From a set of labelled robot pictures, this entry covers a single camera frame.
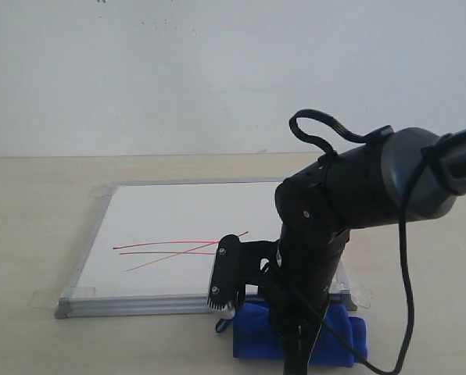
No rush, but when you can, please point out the clear tape front right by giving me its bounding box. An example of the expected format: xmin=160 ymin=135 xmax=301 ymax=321
xmin=332 ymin=282 xmax=372 ymax=311

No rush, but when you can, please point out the blue microfibre cloth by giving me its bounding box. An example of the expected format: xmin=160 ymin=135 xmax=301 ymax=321
xmin=215 ymin=303 xmax=368 ymax=368

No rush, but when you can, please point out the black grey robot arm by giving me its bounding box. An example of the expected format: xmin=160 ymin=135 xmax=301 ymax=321
xmin=265 ymin=127 xmax=466 ymax=374

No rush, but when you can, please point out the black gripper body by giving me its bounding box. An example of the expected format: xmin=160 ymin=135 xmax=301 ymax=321
xmin=265 ymin=224 xmax=350 ymax=374

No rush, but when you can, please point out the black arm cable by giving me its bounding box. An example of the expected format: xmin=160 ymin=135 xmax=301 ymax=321
xmin=256 ymin=109 xmax=453 ymax=375

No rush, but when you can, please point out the clear tape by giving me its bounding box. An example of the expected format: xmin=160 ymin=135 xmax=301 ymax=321
xmin=27 ymin=287 xmax=96 ymax=310
xmin=89 ymin=184 xmax=118 ymax=198
xmin=332 ymin=282 xmax=372 ymax=311

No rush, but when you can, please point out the clear tape back left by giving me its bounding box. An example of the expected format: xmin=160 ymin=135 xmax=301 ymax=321
xmin=89 ymin=184 xmax=118 ymax=198

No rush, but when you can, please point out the white board with aluminium frame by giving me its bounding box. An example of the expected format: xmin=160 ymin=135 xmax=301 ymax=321
xmin=54 ymin=177 xmax=358 ymax=320

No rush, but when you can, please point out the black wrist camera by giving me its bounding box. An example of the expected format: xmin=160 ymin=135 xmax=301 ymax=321
xmin=206 ymin=234 xmax=278 ymax=320

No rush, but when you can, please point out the clear tape front left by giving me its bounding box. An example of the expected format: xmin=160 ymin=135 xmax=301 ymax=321
xmin=27 ymin=287 xmax=96 ymax=310

